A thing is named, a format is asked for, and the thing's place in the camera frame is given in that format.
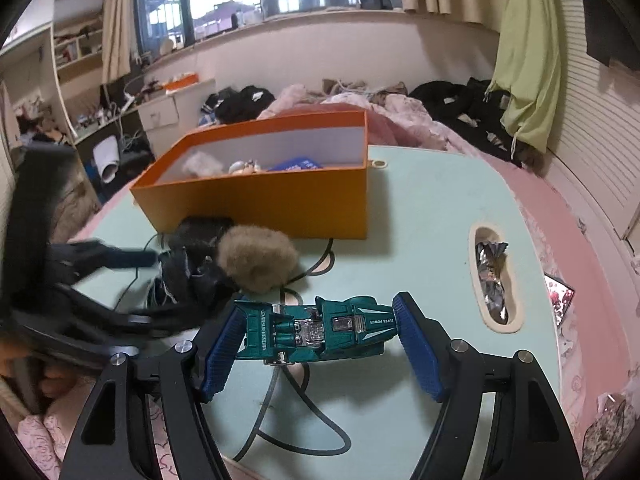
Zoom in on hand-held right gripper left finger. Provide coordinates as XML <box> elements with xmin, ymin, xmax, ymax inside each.
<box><xmin>59</xmin><ymin>302</ymin><xmax>251</xmax><ymax>480</ymax></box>

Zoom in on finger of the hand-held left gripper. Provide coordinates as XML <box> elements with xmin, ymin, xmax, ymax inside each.
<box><xmin>47</xmin><ymin>241</ymin><xmax>160</xmax><ymax>281</ymax></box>
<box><xmin>60</xmin><ymin>282</ymin><xmax>211</xmax><ymax>333</ymax></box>

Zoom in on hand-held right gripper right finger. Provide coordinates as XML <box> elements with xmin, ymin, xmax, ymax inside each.
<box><xmin>391</xmin><ymin>291</ymin><xmax>585</xmax><ymax>480</ymax></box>

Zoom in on black lace cloth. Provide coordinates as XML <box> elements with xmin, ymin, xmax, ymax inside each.
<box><xmin>145</xmin><ymin>245</ymin><xmax>241</xmax><ymax>321</ymax></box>

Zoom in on teal toy car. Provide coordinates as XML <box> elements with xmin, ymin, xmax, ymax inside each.
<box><xmin>232</xmin><ymin>295</ymin><xmax>401</xmax><ymax>365</ymax></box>

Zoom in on orange cardboard box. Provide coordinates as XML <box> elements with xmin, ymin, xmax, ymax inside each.
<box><xmin>130</xmin><ymin>110</ymin><xmax>371</xmax><ymax>241</ymax></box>

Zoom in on small blue box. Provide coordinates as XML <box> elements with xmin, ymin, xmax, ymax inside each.
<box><xmin>267</xmin><ymin>157</ymin><xmax>323</xmax><ymax>172</ymax></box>

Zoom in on mint green cartoon desktop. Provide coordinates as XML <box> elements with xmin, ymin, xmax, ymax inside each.
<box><xmin>67</xmin><ymin>144</ymin><xmax>563</xmax><ymax>466</ymax></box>

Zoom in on person's left hand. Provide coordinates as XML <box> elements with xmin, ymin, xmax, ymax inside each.
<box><xmin>39</xmin><ymin>365</ymin><xmax>98</xmax><ymax>403</ymax></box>

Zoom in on white hair dryer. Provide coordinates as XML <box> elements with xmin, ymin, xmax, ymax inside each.
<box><xmin>92</xmin><ymin>140</ymin><xmax>122</xmax><ymax>183</ymax></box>

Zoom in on black pouch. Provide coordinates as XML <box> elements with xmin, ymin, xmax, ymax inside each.
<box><xmin>177</xmin><ymin>216</ymin><xmax>236</xmax><ymax>246</ymax></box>

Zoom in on crumpled foil wrappers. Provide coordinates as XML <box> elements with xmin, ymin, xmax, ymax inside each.
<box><xmin>474</xmin><ymin>240</ymin><xmax>511</xmax><ymax>323</ymax></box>

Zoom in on brown fluffy pompom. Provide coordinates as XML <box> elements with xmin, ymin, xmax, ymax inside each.
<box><xmin>215</xmin><ymin>226</ymin><xmax>300</xmax><ymax>293</ymax></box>

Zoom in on white cabinet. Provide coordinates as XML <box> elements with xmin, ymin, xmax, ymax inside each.
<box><xmin>137</xmin><ymin>77</ymin><xmax>216</xmax><ymax>133</ymax></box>

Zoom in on pink rose print blanket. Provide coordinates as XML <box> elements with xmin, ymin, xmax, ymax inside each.
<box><xmin>15</xmin><ymin>395</ymin><xmax>173</xmax><ymax>480</ymax></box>

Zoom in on small orange box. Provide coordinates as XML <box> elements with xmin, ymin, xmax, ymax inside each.
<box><xmin>164</xmin><ymin>74</ymin><xmax>198</xmax><ymax>93</ymax></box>

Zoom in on pink bed sheet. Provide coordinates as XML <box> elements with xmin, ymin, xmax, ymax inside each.
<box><xmin>445</xmin><ymin>132</ymin><xmax>640</xmax><ymax>411</ymax></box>

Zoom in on black white-striped clothes pile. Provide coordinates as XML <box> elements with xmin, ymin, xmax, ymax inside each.
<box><xmin>200</xmin><ymin>85</ymin><xmax>276</xmax><ymax>126</ymax></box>

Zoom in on pink floral blanket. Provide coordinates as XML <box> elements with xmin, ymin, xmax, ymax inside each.
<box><xmin>257</xmin><ymin>84</ymin><xmax>451</xmax><ymax>151</ymax></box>

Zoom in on white louvered closet door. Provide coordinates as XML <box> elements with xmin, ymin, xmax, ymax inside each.
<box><xmin>545</xmin><ymin>0</ymin><xmax>640</xmax><ymax>256</ymax></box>

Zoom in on beige clothes pile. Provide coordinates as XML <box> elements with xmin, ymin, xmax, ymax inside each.
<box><xmin>320</xmin><ymin>77</ymin><xmax>408</xmax><ymax>106</ymax></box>

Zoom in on green hanging garment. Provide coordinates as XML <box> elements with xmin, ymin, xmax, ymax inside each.
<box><xmin>490</xmin><ymin>0</ymin><xmax>563</xmax><ymax>156</ymax></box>

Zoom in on black hanging garment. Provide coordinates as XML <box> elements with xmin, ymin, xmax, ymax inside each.
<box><xmin>582</xmin><ymin>0</ymin><xmax>640</xmax><ymax>73</ymax></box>

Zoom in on white wall shelf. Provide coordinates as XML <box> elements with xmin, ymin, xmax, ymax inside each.
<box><xmin>50</xmin><ymin>22</ymin><xmax>106</xmax><ymax>83</ymax></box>

